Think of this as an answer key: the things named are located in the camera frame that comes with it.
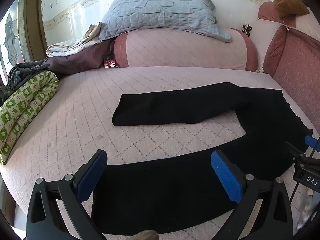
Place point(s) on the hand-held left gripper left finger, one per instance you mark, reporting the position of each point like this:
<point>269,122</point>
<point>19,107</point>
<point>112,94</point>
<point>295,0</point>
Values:
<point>90,177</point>

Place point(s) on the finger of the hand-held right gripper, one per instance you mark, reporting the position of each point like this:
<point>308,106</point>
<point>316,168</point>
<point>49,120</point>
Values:
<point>312,142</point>

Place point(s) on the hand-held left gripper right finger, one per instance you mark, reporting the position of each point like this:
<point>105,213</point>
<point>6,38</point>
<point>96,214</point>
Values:
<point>226,177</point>

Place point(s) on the black pants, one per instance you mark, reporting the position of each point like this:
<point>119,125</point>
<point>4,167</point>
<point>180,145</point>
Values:
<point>175,105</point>

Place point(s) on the red speckled cushion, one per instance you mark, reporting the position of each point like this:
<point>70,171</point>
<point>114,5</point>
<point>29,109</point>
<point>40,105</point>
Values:
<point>295,67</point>

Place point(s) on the green patterned rolled quilt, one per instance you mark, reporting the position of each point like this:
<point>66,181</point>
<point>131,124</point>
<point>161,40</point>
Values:
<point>22,105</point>

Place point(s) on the red snack packet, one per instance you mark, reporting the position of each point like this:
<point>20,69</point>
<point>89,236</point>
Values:
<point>110,62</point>

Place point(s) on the purple cloth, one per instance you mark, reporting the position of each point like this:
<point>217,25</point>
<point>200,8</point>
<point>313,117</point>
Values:
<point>82,60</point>

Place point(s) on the grey clothes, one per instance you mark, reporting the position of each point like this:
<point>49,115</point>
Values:
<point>22,72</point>

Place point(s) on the black and white hair clip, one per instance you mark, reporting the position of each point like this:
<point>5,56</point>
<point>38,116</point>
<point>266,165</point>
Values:
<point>247,29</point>

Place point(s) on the white folded blanket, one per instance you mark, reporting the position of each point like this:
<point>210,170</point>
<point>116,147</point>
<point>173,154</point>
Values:
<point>72,46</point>

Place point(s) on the pink bolster pillow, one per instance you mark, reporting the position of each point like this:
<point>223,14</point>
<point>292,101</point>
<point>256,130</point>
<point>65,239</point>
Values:
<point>175,50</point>

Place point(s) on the pink cushion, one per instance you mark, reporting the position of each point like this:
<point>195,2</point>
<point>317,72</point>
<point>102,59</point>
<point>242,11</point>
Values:
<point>267,11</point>

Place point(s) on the brown cloth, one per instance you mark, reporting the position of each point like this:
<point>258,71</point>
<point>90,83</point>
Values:
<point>291,5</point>

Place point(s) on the patterned glass window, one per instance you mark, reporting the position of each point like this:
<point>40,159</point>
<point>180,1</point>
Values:
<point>11,37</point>

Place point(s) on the blue-grey quilted blanket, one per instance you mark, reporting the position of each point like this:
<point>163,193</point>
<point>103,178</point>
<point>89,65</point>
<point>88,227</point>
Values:
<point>162,10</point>

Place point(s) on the wooden door frame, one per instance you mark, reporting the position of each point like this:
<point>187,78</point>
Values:
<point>35,17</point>

